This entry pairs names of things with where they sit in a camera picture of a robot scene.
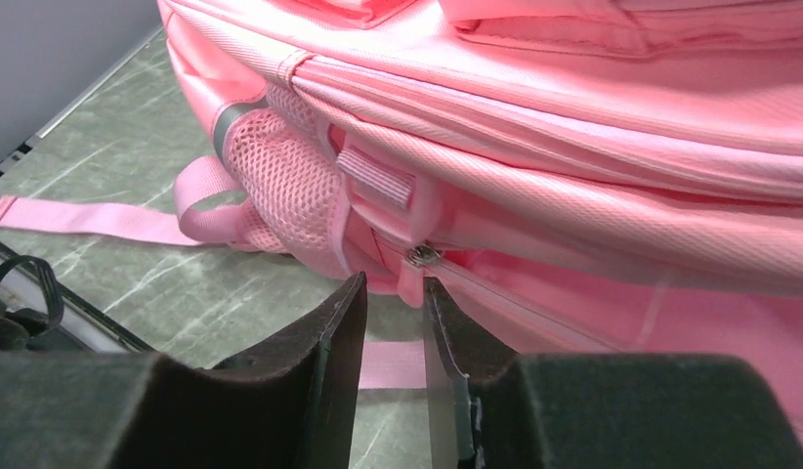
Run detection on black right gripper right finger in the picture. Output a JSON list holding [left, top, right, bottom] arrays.
[[422, 277, 803, 468]]

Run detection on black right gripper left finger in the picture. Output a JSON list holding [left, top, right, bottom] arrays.
[[0, 274, 367, 468]]

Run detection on pink school backpack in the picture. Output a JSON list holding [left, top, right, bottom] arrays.
[[0, 1, 803, 444]]

